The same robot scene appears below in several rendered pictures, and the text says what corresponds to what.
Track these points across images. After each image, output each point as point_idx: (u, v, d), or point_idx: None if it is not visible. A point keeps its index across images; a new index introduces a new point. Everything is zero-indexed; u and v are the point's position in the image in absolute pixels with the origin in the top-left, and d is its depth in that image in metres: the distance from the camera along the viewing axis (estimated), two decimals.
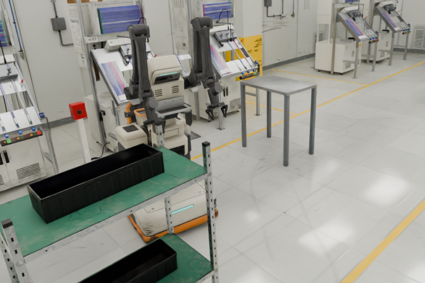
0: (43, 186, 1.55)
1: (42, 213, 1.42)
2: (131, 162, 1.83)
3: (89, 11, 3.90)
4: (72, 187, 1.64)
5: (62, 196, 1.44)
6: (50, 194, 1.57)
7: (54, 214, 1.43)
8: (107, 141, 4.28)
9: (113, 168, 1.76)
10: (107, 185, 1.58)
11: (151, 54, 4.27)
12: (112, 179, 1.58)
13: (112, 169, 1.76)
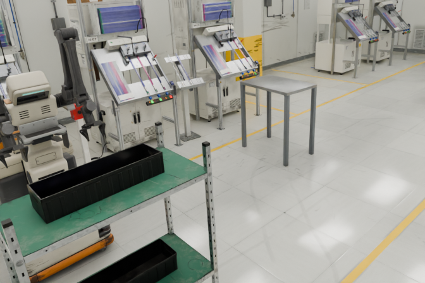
0: (43, 186, 1.55)
1: (42, 213, 1.42)
2: (131, 162, 1.83)
3: (89, 11, 3.90)
4: (72, 187, 1.64)
5: (62, 196, 1.44)
6: (50, 194, 1.57)
7: (54, 214, 1.43)
8: (107, 141, 4.28)
9: (113, 168, 1.76)
10: (107, 185, 1.58)
11: (151, 54, 4.27)
12: (112, 179, 1.58)
13: (112, 169, 1.76)
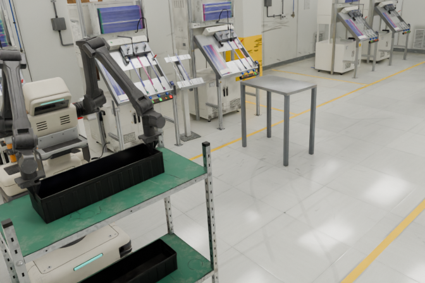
0: (43, 186, 1.55)
1: (42, 213, 1.42)
2: (131, 162, 1.83)
3: (89, 11, 3.90)
4: (72, 187, 1.64)
5: (62, 196, 1.44)
6: (50, 194, 1.57)
7: (54, 214, 1.43)
8: (107, 141, 4.28)
9: (113, 168, 1.76)
10: (107, 185, 1.58)
11: (151, 54, 4.27)
12: (112, 179, 1.58)
13: (112, 169, 1.76)
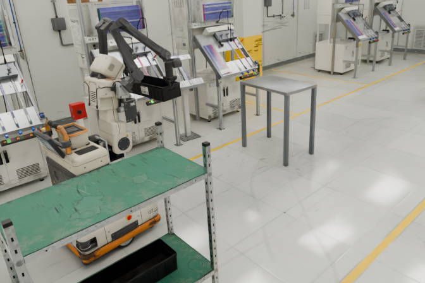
0: (157, 91, 2.70)
1: (179, 91, 2.77)
2: None
3: (89, 11, 3.90)
4: (149, 95, 2.80)
5: None
6: (157, 96, 2.73)
7: None
8: None
9: (135, 89, 2.94)
10: (158, 84, 2.96)
11: (151, 54, 4.27)
12: (157, 81, 2.97)
13: (135, 90, 2.93)
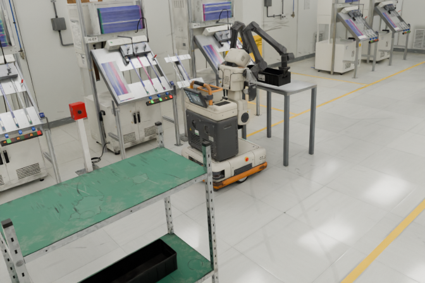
0: (274, 78, 3.49)
1: (289, 78, 3.54)
2: None
3: (89, 11, 3.90)
4: (265, 81, 3.60)
5: None
6: (272, 81, 3.52)
7: None
8: (107, 141, 4.28)
9: None
10: (270, 73, 3.75)
11: (151, 54, 4.27)
12: (269, 71, 3.76)
13: None
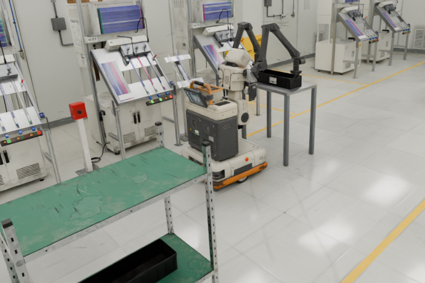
0: (285, 81, 3.60)
1: (300, 82, 3.65)
2: (257, 79, 3.95)
3: (89, 11, 3.90)
4: (276, 84, 3.71)
5: None
6: (284, 84, 3.63)
7: None
8: (107, 141, 4.28)
9: (263, 79, 3.87)
10: (281, 77, 3.86)
11: (151, 54, 4.27)
12: (280, 74, 3.88)
13: (264, 79, 3.86)
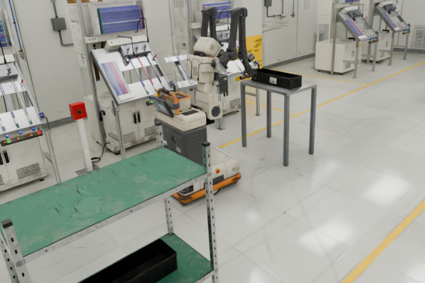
0: (285, 81, 3.60)
1: (300, 82, 3.65)
2: (257, 78, 3.95)
3: (89, 11, 3.90)
4: (277, 84, 3.71)
5: (295, 76, 3.71)
6: (284, 84, 3.63)
7: None
8: (107, 141, 4.28)
9: (263, 79, 3.87)
10: (281, 77, 3.86)
11: (151, 54, 4.27)
12: (280, 74, 3.88)
13: (264, 79, 3.86)
